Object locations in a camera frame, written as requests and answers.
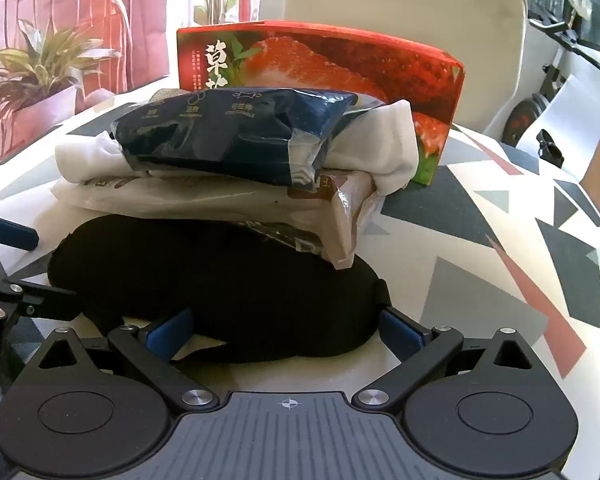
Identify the white board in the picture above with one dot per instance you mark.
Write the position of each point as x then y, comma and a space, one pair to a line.
575, 110

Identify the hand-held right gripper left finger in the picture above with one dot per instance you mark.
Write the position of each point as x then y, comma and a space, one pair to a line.
172, 335

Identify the black eye mask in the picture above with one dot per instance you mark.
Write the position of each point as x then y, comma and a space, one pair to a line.
205, 280

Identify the white round suction cup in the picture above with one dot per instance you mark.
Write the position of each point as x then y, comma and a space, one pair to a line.
578, 2

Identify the dark blue packet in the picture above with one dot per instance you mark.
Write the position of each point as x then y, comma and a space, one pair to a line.
220, 130

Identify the white packet with brown print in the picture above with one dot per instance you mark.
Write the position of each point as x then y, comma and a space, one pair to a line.
180, 195

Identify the red strawberry print box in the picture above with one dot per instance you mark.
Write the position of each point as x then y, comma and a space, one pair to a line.
330, 60

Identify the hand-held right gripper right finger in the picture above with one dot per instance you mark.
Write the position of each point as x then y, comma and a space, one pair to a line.
402, 332

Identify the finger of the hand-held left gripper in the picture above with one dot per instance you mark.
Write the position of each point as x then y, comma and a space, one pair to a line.
35, 302
5, 232

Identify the black exercise bike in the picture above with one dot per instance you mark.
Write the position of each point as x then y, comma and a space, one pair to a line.
522, 115

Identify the geometric patterned tablecloth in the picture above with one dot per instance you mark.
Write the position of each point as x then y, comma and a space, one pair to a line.
480, 220

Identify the white cloth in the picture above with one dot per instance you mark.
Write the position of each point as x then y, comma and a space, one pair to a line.
380, 145

